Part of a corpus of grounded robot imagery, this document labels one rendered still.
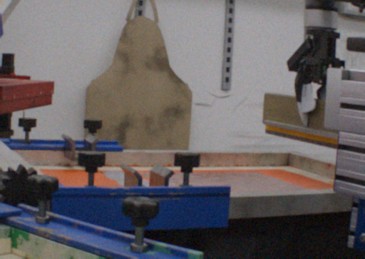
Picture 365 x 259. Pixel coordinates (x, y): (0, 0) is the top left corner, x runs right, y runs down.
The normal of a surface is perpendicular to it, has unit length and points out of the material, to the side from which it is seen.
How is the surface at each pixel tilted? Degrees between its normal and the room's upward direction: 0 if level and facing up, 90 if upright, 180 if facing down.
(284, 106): 90
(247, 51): 90
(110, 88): 86
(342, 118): 90
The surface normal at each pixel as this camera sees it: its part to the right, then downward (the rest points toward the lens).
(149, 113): 0.01, 0.02
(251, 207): 0.39, 0.10
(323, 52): -0.92, -0.02
